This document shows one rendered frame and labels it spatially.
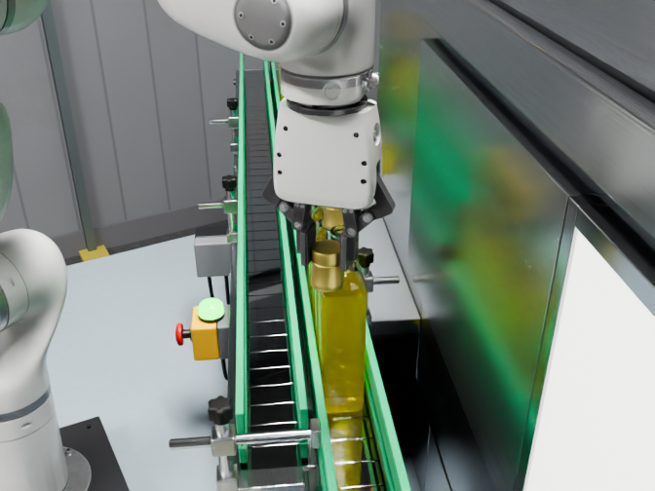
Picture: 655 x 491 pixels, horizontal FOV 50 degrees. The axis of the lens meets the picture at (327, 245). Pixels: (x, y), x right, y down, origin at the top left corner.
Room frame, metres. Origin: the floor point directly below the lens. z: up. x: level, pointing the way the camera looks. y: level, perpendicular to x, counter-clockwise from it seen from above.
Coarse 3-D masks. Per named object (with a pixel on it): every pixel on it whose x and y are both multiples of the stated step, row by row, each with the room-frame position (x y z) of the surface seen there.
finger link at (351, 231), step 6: (342, 210) 0.61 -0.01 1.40; (348, 210) 0.61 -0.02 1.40; (354, 210) 0.61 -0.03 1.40; (360, 210) 0.63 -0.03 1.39; (348, 216) 0.61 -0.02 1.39; (354, 216) 0.61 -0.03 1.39; (348, 222) 0.61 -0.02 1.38; (354, 222) 0.61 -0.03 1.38; (348, 228) 0.61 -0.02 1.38; (354, 228) 0.61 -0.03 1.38; (348, 234) 0.61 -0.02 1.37; (354, 234) 0.61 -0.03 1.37
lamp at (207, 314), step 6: (204, 300) 1.01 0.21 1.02; (210, 300) 1.00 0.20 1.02; (216, 300) 1.01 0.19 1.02; (204, 306) 0.99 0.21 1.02; (210, 306) 0.99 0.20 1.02; (216, 306) 0.99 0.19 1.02; (222, 306) 1.00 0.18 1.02; (204, 312) 0.98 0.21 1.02; (210, 312) 0.98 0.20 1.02; (216, 312) 0.98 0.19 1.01; (222, 312) 0.99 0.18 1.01; (204, 318) 0.98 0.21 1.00; (210, 318) 0.98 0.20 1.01; (216, 318) 0.98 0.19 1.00; (222, 318) 0.99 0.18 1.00
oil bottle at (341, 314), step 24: (360, 288) 0.70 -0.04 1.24; (336, 312) 0.70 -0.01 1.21; (360, 312) 0.70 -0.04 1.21; (336, 336) 0.70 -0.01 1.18; (360, 336) 0.70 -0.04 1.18; (336, 360) 0.70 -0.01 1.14; (360, 360) 0.70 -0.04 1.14; (336, 384) 0.70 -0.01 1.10; (360, 384) 0.70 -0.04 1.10; (336, 408) 0.70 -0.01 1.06; (360, 408) 0.70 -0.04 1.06
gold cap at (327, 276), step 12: (324, 240) 0.64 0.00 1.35; (312, 252) 0.62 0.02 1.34; (324, 252) 0.61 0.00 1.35; (336, 252) 0.61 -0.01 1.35; (312, 264) 0.62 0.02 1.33; (324, 264) 0.61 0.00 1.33; (336, 264) 0.61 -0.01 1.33; (312, 276) 0.62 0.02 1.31; (324, 276) 0.61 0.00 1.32; (336, 276) 0.61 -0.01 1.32; (324, 288) 0.61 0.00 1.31; (336, 288) 0.61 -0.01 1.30
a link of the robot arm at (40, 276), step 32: (0, 256) 0.81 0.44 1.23; (32, 256) 0.84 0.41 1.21; (32, 288) 0.81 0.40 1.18; (64, 288) 0.86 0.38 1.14; (32, 320) 0.82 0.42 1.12; (0, 352) 0.79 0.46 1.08; (32, 352) 0.79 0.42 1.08; (0, 384) 0.75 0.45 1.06; (32, 384) 0.77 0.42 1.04; (0, 416) 0.74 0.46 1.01
